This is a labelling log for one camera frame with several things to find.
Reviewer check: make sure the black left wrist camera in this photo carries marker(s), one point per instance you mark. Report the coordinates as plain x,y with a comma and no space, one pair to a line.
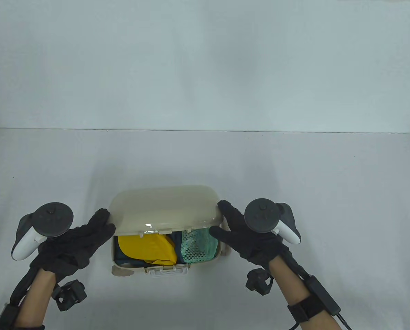
69,294

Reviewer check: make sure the black wrist sensor box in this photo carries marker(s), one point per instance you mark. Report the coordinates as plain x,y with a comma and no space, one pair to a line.
5,316
323,295

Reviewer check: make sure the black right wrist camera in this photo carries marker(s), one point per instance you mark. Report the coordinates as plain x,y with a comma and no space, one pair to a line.
260,282

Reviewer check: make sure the grey hand controller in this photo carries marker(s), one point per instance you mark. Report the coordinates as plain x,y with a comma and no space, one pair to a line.
261,215
53,220

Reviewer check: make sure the grey right hand controller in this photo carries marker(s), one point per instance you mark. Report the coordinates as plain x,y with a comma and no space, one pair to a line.
261,215

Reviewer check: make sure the person's left hand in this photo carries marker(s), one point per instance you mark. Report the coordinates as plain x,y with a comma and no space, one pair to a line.
74,247

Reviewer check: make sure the green mesh bag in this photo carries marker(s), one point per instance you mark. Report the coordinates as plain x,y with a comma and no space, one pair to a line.
198,245

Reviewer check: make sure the black left wrist sensor box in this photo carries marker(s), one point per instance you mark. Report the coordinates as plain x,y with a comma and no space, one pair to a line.
5,316

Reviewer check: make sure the yellow cap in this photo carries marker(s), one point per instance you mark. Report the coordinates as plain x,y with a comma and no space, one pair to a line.
146,245

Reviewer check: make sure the black right wrist sensor box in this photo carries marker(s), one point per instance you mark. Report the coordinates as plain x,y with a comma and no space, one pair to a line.
323,295

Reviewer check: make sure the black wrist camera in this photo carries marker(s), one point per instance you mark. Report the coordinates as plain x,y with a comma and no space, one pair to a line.
69,294
260,282

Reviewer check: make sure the grey left hand controller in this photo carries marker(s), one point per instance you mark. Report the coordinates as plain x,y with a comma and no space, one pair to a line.
53,220

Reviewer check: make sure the dark teal shorts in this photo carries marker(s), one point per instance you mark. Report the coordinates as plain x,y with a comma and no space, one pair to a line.
175,247

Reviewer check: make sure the person's right hand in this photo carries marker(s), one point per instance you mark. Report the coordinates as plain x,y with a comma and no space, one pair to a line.
253,240

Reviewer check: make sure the beige hard-shell suitcase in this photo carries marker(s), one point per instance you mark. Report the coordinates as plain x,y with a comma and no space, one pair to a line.
163,209

